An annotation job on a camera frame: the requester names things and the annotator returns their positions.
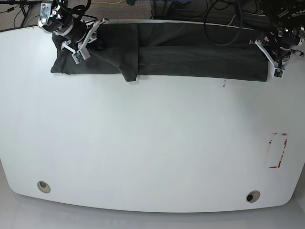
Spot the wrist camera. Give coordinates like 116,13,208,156
71,51,91,64
273,68,285,79

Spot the right table cable grommet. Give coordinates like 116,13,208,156
246,190,260,203

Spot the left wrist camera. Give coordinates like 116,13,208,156
273,68,285,79

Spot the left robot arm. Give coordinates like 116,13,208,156
250,0,305,78

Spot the black tripod stand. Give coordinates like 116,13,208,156
0,0,42,30

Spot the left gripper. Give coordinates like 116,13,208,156
249,33,304,71

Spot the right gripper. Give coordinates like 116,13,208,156
60,18,108,56

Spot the table cable grommet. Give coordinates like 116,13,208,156
37,181,51,194
246,190,260,203

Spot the yellow cable on floor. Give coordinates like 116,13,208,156
92,0,123,5

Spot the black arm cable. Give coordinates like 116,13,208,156
203,0,244,46

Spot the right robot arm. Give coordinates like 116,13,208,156
38,0,108,64

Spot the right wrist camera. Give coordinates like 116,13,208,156
71,51,91,64

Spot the dark grey t-shirt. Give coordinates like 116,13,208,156
51,23,268,82

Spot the red tape rectangle marking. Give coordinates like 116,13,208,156
266,133,288,168

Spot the left table cable grommet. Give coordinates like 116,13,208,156
37,181,51,194

